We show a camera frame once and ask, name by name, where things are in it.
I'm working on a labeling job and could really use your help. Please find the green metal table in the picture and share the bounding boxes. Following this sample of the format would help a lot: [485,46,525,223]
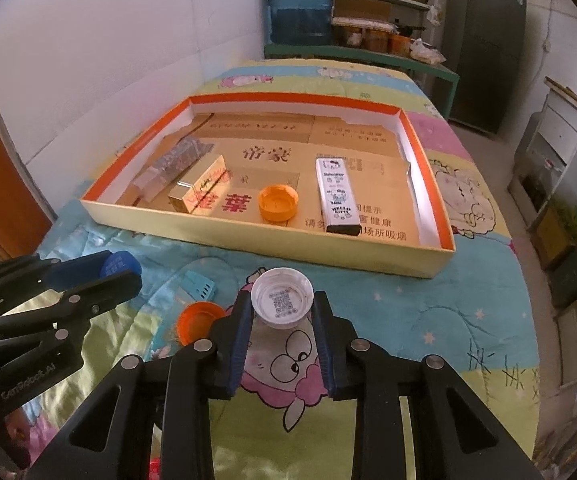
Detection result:
[263,42,461,121]

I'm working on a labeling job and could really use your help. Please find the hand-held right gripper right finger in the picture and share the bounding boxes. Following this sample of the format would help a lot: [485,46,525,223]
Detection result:
[311,290,542,480]

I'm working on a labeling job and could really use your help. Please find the blue water jug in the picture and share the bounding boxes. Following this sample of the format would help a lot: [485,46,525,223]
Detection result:
[267,0,334,46]

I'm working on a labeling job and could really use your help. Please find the potted green plants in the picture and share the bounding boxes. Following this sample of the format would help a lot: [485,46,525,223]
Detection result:
[533,200,577,306]

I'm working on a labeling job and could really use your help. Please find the blue bottle cap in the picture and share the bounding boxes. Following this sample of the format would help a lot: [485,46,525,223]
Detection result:
[99,251,142,281]

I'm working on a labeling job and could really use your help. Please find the orange bottle cap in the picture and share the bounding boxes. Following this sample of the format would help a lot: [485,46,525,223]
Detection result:
[178,302,225,347]
[259,185,299,223]

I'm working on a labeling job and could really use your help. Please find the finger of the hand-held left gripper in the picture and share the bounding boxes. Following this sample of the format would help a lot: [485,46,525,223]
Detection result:
[0,251,114,306]
[0,270,143,343]

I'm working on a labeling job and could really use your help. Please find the shallow orange-rimmed cardboard box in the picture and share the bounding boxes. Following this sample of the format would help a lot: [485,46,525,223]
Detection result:
[79,92,457,280]

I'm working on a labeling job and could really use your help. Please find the printed cartoon blanket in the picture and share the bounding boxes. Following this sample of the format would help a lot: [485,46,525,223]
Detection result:
[18,57,542,480]

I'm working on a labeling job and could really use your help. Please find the white kitchen counter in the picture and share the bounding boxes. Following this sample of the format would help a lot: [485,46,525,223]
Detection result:
[509,77,577,361]

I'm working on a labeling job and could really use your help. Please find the white bottle cap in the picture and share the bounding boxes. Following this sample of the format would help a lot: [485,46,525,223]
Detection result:
[251,267,314,330]

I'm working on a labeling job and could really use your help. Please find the clear plastic case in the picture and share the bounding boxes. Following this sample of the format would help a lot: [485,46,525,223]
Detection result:
[133,140,216,198]

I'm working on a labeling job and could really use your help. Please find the small teal box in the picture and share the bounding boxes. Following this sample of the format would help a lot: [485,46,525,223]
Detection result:
[181,270,216,298]

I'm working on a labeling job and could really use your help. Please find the gold lipstick box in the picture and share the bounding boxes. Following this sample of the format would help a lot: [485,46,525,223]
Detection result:
[168,155,232,215]

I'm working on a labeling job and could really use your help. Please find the dark grey refrigerator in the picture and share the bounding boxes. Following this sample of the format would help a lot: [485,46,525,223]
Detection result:
[441,0,528,136]

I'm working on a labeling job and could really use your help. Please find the white cartoon print box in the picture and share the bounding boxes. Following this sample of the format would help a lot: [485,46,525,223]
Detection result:
[316,157,362,235]

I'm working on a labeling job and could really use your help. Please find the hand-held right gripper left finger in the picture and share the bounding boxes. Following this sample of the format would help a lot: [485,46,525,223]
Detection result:
[38,290,255,480]

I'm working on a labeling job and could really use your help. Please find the brown cardboard box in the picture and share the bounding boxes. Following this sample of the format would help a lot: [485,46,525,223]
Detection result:
[333,0,393,21]

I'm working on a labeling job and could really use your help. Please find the white plastic bag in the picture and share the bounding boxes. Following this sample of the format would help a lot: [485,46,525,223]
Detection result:
[411,38,447,64]

